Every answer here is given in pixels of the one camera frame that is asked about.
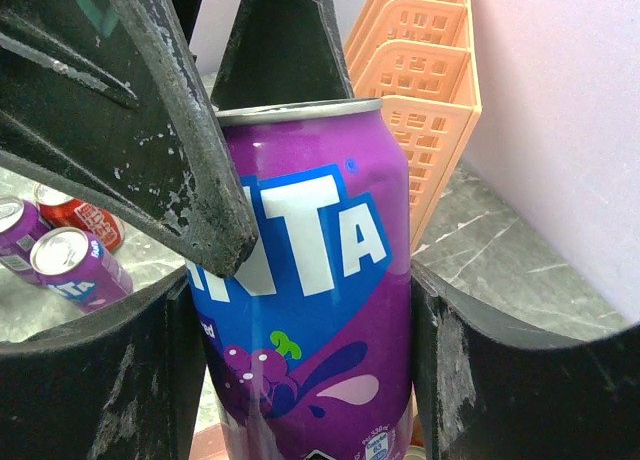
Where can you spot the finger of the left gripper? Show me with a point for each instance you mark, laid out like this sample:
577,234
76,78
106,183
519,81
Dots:
280,52
101,99

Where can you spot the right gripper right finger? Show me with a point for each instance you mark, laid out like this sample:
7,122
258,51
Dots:
491,386

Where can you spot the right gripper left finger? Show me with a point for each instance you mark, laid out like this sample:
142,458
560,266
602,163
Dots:
120,383

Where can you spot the purple fanta can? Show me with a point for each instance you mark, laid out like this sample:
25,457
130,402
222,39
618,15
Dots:
308,344
77,266
21,226

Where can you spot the burlap canvas tote bag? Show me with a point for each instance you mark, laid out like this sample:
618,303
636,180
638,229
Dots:
209,444

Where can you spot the orange plastic file organizer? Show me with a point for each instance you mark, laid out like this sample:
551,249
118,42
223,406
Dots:
419,57

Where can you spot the red cola can back left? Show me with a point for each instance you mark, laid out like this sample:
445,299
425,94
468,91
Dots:
63,210

